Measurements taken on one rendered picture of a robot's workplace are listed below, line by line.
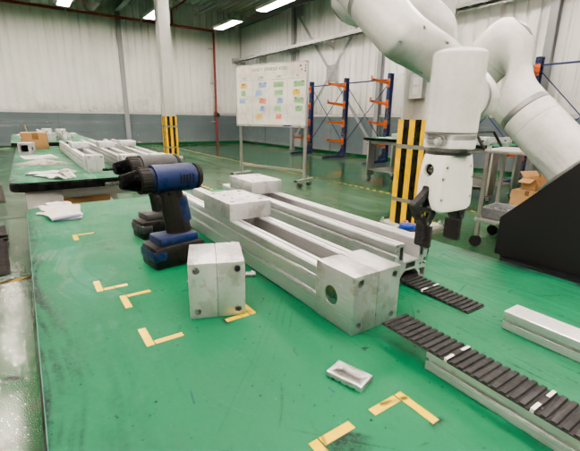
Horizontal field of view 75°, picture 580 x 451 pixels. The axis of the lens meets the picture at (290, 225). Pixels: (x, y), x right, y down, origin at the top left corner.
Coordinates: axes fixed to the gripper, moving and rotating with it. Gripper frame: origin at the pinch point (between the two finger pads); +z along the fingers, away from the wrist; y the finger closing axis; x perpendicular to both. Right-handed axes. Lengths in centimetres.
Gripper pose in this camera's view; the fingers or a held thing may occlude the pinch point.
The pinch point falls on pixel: (437, 235)
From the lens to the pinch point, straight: 75.3
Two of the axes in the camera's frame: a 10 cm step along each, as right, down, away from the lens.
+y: 8.3, -1.4, 5.4
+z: -0.2, 9.6, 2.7
